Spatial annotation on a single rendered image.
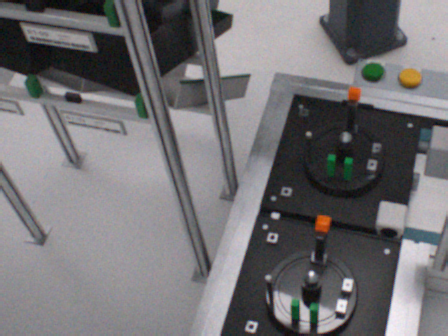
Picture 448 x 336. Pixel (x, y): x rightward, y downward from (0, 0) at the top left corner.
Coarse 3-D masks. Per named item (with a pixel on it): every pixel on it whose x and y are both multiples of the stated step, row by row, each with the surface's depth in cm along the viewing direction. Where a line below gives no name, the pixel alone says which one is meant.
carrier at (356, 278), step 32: (256, 224) 118; (288, 224) 117; (256, 256) 114; (288, 256) 112; (352, 256) 113; (384, 256) 113; (256, 288) 111; (288, 288) 109; (320, 288) 106; (352, 288) 107; (384, 288) 110; (224, 320) 108; (256, 320) 108; (288, 320) 106; (320, 320) 105; (352, 320) 107; (384, 320) 107
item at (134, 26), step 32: (128, 0) 71; (192, 0) 94; (128, 32) 75; (160, 96) 85; (64, 128) 133; (160, 128) 90; (224, 128) 117; (64, 160) 140; (224, 160) 125; (224, 192) 134; (32, 224) 126; (192, 224) 108
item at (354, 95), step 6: (354, 90) 120; (360, 90) 121; (348, 96) 121; (354, 96) 120; (360, 96) 121; (354, 102) 120; (354, 108) 122; (348, 114) 123; (354, 114) 123; (348, 120) 123; (354, 120) 123; (348, 126) 124; (354, 126) 124
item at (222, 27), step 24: (168, 24) 94; (192, 24) 101; (216, 24) 109; (72, 48) 92; (120, 48) 89; (168, 48) 96; (192, 48) 103; (72, 72) 94; (96, 72) 92; (120, 72) 91; (168, 72) 98
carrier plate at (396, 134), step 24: (288, 120) 130; (312, 120) 130; (336, 120) 130; (360, 120) 129; (384, 120) 129; (408, 120) 129; (288, 144) 127; (384, 144) 126; (408, 144) 126; (288, 168) 124; (384, 168) 123; (408, 168) 123; (264, 192) 121; (312, 192) 121; (384, 192) 120; (408, 192) 120; (288, 216) 120; (312, 216) 118; (336, 216) 118; (360, 216) 118
